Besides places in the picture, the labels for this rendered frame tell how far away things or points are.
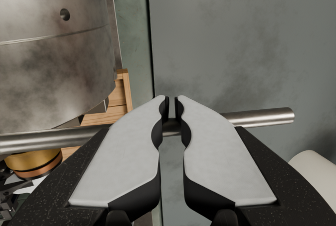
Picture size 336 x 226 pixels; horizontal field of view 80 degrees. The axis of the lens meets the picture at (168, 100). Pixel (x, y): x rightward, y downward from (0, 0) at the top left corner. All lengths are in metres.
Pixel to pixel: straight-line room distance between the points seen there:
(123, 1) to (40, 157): 0.64
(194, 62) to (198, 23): 0.28
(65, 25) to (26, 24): 0.03
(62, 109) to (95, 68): 0.06
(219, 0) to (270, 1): 0.41
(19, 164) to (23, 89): 0.20
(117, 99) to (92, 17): 0.35
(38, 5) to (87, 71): 0.08
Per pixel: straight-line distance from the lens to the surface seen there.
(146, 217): 0.77
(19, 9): 0.21
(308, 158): 2.76
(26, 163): 0.39
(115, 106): 0.58
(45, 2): 0.22
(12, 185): 0.43
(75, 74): 0.24
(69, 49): 0.23
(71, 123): 0.36
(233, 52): 1.68
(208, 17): 1.54
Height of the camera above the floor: 1.41
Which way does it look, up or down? 61 degrees down
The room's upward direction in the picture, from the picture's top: 151 degrees clockwise
